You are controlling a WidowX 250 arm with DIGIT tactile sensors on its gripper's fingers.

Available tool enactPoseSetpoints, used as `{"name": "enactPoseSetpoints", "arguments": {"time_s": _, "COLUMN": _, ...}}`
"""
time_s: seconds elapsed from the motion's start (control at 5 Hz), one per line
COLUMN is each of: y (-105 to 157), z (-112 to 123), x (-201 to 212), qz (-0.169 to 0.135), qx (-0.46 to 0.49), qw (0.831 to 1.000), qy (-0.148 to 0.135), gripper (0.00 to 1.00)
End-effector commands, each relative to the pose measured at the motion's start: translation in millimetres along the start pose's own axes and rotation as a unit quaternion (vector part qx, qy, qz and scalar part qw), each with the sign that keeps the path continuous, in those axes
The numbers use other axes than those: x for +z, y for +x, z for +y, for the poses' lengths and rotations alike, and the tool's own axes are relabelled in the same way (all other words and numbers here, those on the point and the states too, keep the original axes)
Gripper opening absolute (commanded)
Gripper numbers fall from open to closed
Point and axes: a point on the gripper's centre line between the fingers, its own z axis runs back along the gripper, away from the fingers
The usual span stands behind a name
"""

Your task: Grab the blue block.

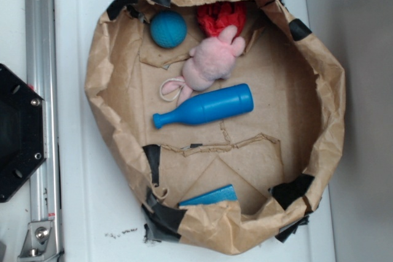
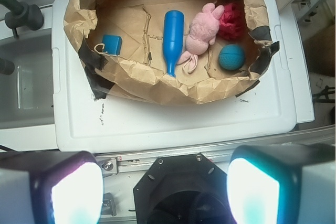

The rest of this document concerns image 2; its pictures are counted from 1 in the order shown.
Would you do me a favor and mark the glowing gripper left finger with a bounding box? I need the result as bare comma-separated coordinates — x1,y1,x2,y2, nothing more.
1,151,103,223

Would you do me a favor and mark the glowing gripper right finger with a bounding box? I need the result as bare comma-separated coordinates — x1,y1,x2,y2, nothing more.
227,144,335,223

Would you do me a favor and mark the blue rectangular block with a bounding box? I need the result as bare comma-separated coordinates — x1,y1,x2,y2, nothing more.
102,35,122,55

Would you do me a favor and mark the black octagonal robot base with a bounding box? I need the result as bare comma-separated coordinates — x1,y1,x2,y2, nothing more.
133,155,235,223

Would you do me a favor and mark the white plastic bin lid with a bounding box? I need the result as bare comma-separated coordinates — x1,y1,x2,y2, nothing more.
51,0,314,153

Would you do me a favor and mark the teal rubber ball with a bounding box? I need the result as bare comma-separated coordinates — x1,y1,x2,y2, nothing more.
218,44,245,70

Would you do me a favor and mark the red mesh sponge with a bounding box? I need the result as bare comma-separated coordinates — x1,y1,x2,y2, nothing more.
218,3,245,41

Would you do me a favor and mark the pink plush bunny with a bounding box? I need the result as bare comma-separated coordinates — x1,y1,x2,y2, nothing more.
177,3,225,74

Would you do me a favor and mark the crumpled brown paper bag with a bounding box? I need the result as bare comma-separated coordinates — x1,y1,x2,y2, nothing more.
64,0,279,105

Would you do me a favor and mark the blue plastic bottle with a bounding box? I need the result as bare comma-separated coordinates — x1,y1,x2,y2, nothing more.
163,10,184,78

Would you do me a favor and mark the aluminium extrusion rail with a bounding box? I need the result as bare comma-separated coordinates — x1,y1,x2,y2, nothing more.
95,125,335,177

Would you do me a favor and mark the black clamp handle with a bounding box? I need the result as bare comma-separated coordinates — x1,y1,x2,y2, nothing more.
1,0,44,39

